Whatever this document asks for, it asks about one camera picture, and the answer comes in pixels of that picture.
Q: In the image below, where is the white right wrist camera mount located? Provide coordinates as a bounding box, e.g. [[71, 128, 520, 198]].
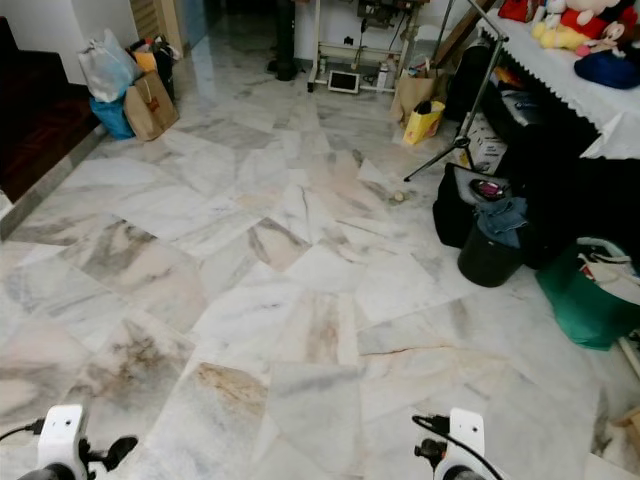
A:
[[445, 408, 488, 477]]

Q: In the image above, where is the red bag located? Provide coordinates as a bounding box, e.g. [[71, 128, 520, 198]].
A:
[[497, 0, 538, 24]]

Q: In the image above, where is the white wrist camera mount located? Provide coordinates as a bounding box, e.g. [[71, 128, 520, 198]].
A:
[[445, 408, 488, 477], [37, 404, 88, 477]]

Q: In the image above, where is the dark blue cushion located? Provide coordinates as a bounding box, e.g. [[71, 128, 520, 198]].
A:
[[574, 49, 640, 91]]

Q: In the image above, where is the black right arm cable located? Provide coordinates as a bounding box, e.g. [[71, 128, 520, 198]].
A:
[[411, 414, 506, 480]]

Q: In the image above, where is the green tote bag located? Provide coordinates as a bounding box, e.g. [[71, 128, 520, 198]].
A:
[[534, 236, 640, 352]]

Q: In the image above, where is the black pole stand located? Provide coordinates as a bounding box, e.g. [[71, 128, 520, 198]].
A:
[[267, 0, 302, 82]]

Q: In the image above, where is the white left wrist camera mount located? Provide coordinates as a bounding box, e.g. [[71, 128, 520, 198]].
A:
[[37, 404, 88, 477]]

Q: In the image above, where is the table with white cloth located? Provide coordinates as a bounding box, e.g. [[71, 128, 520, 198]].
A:
[[480, 12, 640, 161]]

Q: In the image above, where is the blue denim cloth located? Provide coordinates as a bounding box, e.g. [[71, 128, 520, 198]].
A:
[[473, 195, 531, 249]]

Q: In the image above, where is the small white framed tablet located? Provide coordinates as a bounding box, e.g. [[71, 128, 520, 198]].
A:
[[325, 69, 362, 96]]

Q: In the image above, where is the black tripod stand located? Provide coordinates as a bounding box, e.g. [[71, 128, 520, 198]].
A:
[[402, 0, 511, 184]]

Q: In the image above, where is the large brown paper bag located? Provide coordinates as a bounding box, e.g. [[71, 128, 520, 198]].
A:
[[124, 70, 182, 142]]

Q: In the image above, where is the small brown paper bag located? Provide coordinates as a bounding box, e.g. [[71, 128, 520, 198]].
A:
[[391, 60, 440, 124]]

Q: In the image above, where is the blue bag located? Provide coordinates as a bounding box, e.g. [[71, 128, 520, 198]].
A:
[[89, 94, 137, 140]]

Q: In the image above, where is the black bucket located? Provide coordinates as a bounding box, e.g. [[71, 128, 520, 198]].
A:
[[456, 220, 527, 289]]

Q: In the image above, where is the yellow plush toy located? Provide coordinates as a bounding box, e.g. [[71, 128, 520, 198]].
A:
[[531, 20, 601, 51]]

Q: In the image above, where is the dark wooden step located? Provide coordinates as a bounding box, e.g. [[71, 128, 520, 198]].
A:
[[0, 16, 107, 204]]

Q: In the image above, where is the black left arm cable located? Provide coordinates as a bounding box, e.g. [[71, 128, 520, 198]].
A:
[[0, 419, 46, 442]]

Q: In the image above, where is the yellow shopping bag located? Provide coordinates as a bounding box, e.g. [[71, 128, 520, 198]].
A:
[[402, 99, 447, 148]]

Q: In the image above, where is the orange packet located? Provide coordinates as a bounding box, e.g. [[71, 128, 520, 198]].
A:
[[133, 48, 159, 74]]

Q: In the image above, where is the white printed cardboard box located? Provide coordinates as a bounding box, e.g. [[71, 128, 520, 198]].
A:
[[459, 111, 513, 175]]

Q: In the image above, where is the black fabric bag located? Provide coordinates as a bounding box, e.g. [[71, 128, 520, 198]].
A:
[[431, 162, 511, 250]]

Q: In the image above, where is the white plastic bag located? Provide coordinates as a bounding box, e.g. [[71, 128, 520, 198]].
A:
[[77, 29, 147, 103]]

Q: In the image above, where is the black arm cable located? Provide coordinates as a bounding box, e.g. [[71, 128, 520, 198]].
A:
[[0, 419, 46, 442], [411, 414, 506, 480]]

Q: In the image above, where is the red and white plush toy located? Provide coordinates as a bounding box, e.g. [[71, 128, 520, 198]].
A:
[[545, 0, 640, 56]]

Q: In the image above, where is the leaning wooden plank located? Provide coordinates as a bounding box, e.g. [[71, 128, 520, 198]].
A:
[[433, 0, 498, 69]]

